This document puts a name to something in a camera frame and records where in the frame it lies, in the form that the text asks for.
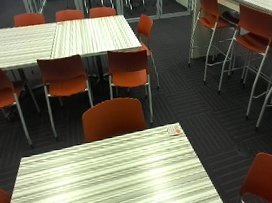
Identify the small white orange card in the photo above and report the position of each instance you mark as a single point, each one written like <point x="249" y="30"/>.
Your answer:
<point x="174" y="130"/>

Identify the striped grey table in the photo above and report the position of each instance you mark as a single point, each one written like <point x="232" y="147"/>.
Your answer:
<point x="11" y="45"/>
<point x="93" y="36"/>

